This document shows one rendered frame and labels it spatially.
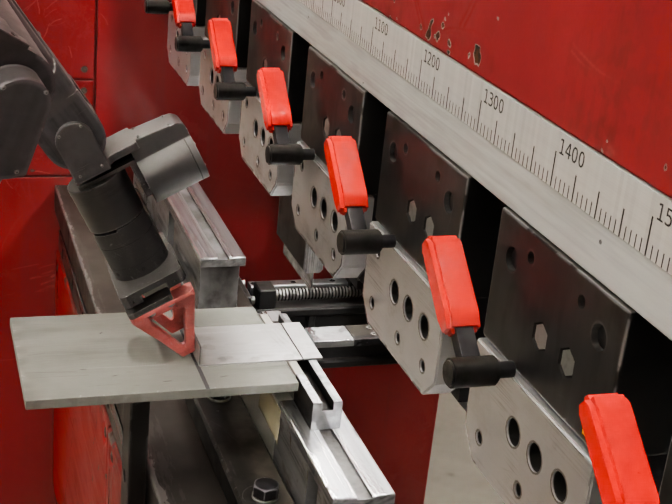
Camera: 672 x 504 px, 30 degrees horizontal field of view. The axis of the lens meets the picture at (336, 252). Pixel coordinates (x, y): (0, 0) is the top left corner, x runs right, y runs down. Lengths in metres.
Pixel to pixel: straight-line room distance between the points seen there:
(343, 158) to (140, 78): 1.18
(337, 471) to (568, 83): 0.57
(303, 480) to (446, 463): 1.91
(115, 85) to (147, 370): 0.90
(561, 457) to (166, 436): 0.75
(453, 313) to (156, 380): 0.55
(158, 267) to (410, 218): 0.40
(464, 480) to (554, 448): 2.35
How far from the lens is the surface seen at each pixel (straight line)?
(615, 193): 0.64
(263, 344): 1.31
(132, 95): 2.08
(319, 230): 1.07
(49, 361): 1.26
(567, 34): 0.69
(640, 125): 0.62
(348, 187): 0.91
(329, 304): 1.81
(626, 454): 0.59
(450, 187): 0.82
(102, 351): 1.28
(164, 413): 1.43
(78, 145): 1.16
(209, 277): 1.62
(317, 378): 1.26
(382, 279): 0.93
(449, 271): 0.75
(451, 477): 3.05
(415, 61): 0.88
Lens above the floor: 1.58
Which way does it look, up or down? 22 degrees down
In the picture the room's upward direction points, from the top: 6 degrees clockwise
